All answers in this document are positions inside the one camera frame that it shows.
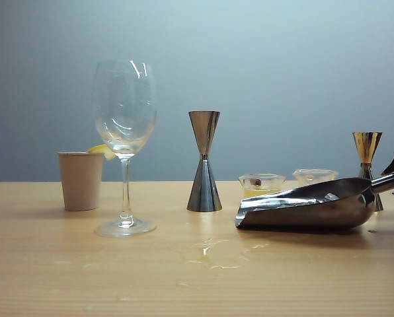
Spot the stainless steel ice scoop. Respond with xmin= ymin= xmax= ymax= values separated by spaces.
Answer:
xmin=234 ymin=169 xmax=394 ymax=231

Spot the gold double-ended jigger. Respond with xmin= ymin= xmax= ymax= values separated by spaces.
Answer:
xmin=351 ymin=131 xmax=385 ymax=213

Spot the glass beaker with orange juice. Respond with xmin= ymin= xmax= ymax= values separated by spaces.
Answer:
xmin=292 ymin=168 xmax=340 ymax=186

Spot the glass beaker with yellow juice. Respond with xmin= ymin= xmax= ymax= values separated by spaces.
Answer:
xmin=237 ymin=173 xmax=287 ymax=200

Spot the silver double-ended jigger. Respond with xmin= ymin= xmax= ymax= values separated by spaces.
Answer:
xmin=186 ymin=110 xmax=223 ymax=213

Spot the water puddle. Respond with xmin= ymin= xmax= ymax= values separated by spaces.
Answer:
xmin=169 ymin=236 xmax=272 ymax=271

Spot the clear wine glass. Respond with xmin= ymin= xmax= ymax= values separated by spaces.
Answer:
xmin=92 ymin=59 xmax=159 ymax=238

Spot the yellow lemon slice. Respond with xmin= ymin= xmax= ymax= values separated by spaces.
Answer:
xmin=86 ymin=143 xmax=116 ymax=162

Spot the beige paper cup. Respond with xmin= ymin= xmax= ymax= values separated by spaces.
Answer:
xmin=57 ymin=151 xmax=104 ymax=213

